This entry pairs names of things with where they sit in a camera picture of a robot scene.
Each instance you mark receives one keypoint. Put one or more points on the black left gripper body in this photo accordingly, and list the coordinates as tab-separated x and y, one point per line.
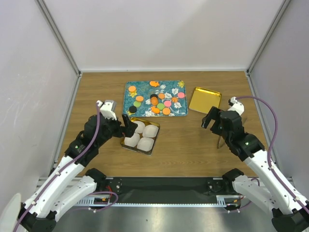
112	128

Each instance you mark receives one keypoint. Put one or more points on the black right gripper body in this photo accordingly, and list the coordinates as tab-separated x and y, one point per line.
216	111

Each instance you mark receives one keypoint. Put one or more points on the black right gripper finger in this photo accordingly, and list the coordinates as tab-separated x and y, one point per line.
216	127
206	120

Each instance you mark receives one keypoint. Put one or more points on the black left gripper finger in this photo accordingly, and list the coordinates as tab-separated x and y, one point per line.
126	120
130	130

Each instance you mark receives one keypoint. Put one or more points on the gold cookie tin box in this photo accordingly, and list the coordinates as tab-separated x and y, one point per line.
146	122

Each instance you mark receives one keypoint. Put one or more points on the metal tongs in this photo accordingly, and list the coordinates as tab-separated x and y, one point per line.
220	142

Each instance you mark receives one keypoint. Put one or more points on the orange fish cookie bottom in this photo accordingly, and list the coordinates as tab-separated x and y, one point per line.
155	110

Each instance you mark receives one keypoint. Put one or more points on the orange fish cookie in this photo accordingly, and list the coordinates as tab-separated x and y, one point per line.
155	110
154	83

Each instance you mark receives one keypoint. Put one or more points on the green round cookie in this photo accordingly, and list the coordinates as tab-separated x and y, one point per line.
137	104
160	106

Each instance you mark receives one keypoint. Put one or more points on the orange round cookie bottom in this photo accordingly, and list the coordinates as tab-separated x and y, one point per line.
166	111

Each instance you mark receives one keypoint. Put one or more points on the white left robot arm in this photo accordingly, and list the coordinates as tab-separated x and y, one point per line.
53	199

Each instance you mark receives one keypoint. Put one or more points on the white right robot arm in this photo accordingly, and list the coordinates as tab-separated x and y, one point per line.
280	200

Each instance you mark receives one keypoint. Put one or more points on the black round cookie left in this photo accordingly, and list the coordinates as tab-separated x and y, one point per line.
133	109

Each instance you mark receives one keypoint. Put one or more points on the white paper cup bottom-left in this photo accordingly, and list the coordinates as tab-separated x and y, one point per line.
132	141

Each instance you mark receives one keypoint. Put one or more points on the white paper cup top-left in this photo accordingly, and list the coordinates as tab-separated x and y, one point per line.
140	127

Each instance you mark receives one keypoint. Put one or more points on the white paper cup bottom-right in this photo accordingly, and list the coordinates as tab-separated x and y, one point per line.
145	144

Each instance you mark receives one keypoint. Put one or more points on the gold tin lid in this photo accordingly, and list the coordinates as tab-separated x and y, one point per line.
203	100

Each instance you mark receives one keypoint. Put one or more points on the white paper cup top-right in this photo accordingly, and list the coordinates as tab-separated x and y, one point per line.
150	131

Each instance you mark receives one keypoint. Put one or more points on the teal floral serving tray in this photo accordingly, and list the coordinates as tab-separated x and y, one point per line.
170	88

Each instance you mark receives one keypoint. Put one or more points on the orange round cookie top-left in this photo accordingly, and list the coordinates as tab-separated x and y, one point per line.
132	89

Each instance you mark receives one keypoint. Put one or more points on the orange waffle cookie centre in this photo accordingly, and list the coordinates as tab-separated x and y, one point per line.
154	101

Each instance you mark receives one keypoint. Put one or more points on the pink round cookie right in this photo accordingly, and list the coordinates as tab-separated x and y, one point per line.
181	95

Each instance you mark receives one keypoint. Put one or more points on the pink round cookie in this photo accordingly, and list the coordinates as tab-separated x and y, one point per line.
167	103
181	95

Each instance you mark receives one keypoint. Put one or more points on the orange round cookie centre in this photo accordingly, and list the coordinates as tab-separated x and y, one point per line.
161	96

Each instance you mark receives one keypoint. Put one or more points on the pink round cookie lower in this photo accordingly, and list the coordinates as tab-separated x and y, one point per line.
167	103

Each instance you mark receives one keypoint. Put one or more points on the orange fish cookie top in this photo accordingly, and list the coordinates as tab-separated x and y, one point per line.
154	83

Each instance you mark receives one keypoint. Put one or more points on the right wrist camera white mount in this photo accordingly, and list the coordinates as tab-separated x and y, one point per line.
236	106

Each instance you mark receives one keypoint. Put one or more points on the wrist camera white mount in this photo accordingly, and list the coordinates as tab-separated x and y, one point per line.
236	106
107	109

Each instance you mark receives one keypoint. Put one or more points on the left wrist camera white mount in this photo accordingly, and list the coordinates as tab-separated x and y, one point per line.
107	109

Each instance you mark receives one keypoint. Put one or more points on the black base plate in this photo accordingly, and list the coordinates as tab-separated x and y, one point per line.
169	190

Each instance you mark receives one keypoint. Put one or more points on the white cable duct right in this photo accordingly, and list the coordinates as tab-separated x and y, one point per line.
229	199

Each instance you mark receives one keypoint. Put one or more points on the white cable duct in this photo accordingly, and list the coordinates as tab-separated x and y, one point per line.
229	199
94	201

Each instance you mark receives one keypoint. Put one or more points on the white cable duct left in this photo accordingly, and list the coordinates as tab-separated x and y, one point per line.
94	201

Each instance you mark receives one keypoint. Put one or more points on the aluminium frame post right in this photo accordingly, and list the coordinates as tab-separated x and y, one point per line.
283	7

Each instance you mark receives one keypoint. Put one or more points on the aluminium frame post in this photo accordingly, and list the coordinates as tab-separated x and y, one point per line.
56	32
283	7

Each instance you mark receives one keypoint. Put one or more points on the aluminium frame post left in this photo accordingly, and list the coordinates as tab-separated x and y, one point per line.
56	32

